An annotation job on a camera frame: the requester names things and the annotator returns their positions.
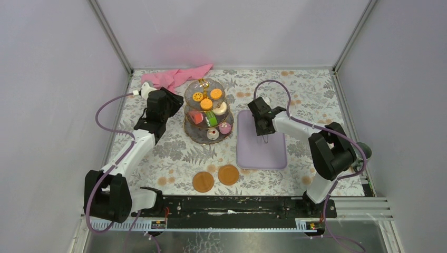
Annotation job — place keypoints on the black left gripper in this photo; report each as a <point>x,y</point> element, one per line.
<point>171,104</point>

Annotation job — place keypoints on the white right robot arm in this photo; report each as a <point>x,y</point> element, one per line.
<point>331,150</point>

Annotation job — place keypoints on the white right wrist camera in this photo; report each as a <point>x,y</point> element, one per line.
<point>266,100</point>

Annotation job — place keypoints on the pink cloth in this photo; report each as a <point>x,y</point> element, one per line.
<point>172,79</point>

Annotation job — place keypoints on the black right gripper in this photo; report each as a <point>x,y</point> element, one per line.
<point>260,132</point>

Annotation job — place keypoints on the grey ceramic mug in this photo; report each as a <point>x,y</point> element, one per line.
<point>357,165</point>

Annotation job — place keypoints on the pink sugared cake ball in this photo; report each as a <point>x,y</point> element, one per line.
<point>225,128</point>

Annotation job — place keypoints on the white glazed donut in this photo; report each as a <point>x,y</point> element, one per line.
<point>220,109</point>

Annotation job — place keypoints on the grey speckled cake ball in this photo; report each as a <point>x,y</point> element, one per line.
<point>212,134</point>

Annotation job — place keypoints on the yellow round biscuit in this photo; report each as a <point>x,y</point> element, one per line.
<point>206,104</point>
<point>216,94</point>

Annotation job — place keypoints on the right wooden coaster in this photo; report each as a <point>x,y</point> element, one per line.
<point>228,175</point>

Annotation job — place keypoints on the yellow jam-dot cookie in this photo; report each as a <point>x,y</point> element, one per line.
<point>198,96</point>

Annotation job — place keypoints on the wooden coaster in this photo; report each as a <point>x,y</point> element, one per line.
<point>203,182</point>
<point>228,175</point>

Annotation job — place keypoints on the pink cake slice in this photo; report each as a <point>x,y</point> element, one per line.
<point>196,117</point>

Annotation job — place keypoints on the lilac plastic tray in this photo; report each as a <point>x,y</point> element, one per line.
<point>252,152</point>

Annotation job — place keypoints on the three-tier glass cake stand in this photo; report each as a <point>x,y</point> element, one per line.
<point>198,132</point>

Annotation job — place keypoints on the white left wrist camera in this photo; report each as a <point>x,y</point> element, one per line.
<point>145,90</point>

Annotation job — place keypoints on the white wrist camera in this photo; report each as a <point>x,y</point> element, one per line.
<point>266,100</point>
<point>145,90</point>

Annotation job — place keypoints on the left wooden coaster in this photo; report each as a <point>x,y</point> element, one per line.
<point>203,182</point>

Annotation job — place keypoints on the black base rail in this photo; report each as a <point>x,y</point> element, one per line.
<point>238,212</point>

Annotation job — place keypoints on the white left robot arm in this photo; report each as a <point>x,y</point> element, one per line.
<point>107,194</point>

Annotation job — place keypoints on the green striped cake piece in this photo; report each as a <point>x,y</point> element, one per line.
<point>211,119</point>

